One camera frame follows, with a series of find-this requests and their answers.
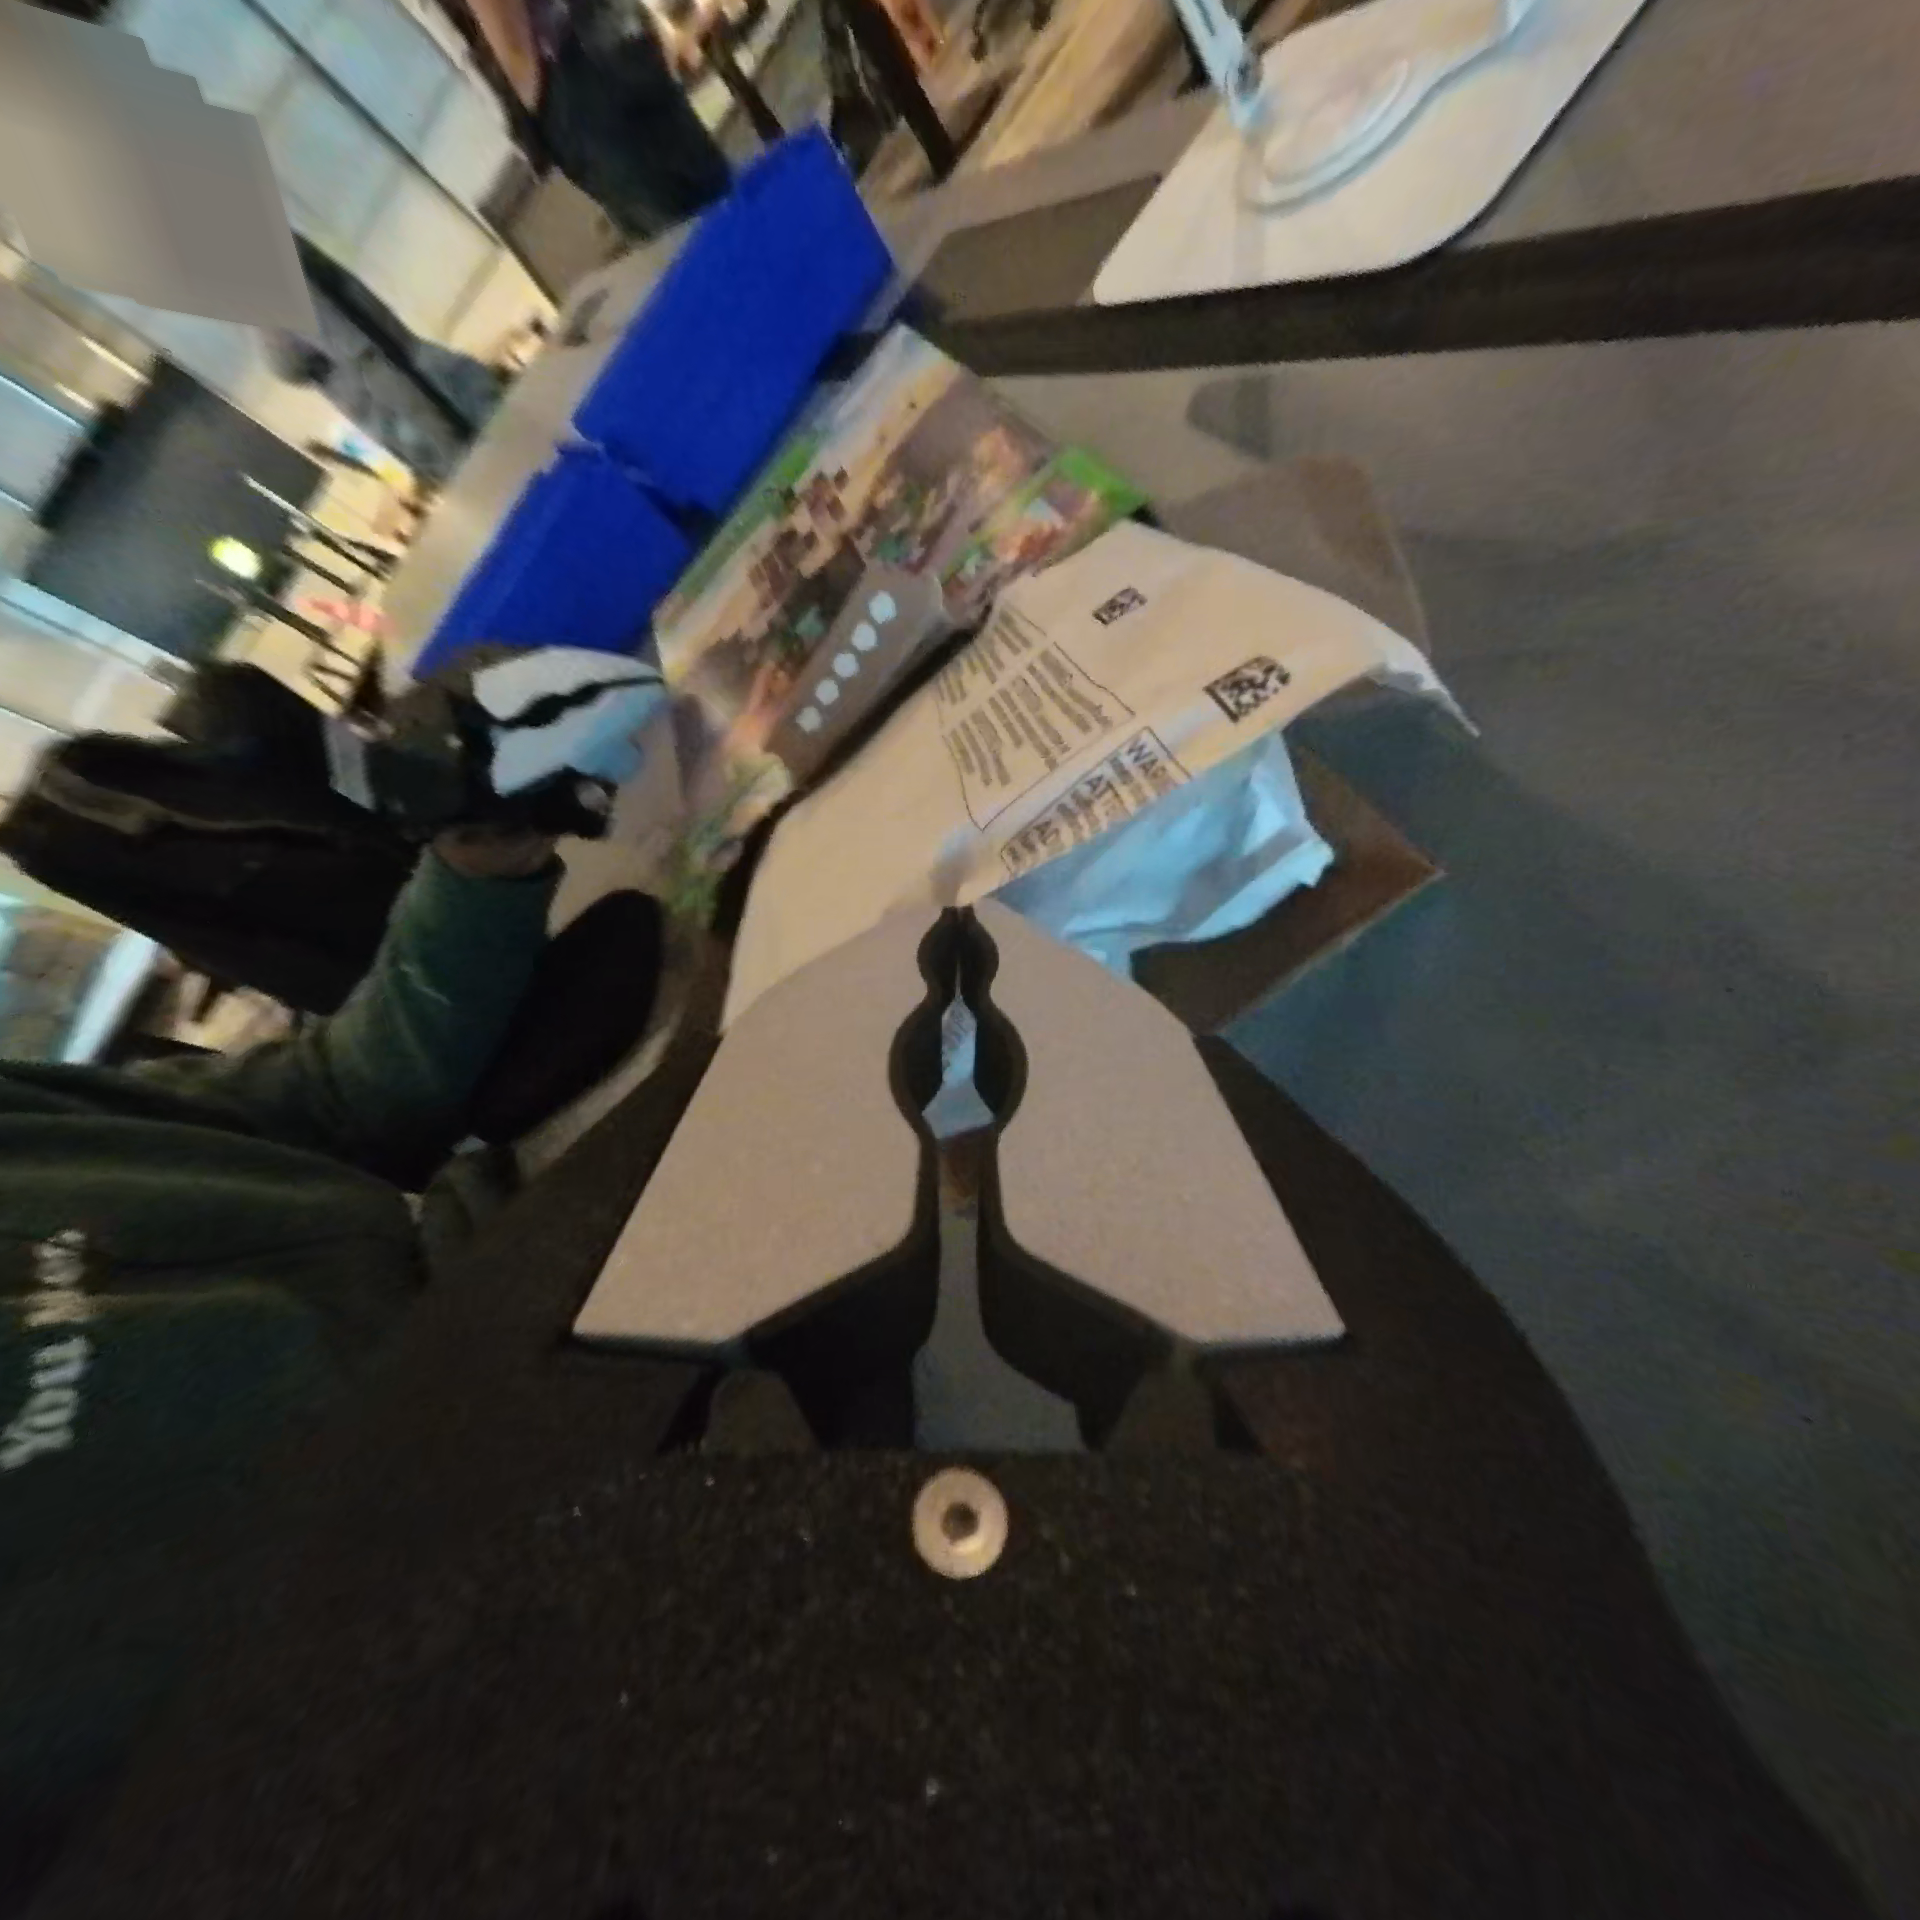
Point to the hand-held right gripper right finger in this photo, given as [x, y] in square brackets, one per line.
[1155, 1171]

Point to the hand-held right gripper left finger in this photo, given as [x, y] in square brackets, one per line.
[763, 1171]

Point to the green toy brick box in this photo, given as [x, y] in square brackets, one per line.
[840, 599]

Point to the blue plastic bin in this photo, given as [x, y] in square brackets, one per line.
[735, 330]
[557, 571]

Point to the person's left forearm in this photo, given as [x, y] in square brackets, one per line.
[405, 990]

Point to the grey desk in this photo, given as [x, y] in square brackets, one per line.
[1650, 901]

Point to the person's left hand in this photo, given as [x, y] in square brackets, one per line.
[494, 856]

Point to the black display screen on stand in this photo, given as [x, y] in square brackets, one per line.
[165, 510]

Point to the person's green sweatshirt torso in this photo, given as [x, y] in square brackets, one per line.
[150, 1277]

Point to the white metal stand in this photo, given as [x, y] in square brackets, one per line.
[1425, 195]

